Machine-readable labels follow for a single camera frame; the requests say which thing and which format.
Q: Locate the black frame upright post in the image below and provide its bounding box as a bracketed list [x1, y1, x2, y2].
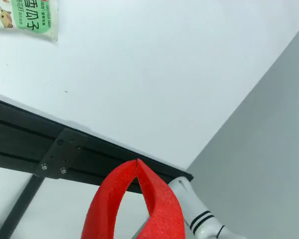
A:
[0, 174, 44, 239]

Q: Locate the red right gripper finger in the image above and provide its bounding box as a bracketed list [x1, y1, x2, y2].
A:
[136, 158, 186, 239]

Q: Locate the black metal corner bracket plate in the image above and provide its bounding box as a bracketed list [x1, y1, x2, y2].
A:
[33, 128, 88, 180]

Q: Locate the black aluminium frame rail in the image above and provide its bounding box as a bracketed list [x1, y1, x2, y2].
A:
[0, 96, 194, 195]

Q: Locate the green sunflower seed snack pack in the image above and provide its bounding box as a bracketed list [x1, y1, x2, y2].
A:
[0, 0, 59, 43]

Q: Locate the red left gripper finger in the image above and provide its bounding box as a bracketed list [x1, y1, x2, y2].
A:
[81, 160, 138, 239]

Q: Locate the white tube with black stripes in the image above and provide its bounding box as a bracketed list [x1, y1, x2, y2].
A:
[167, 177, 247, 239]

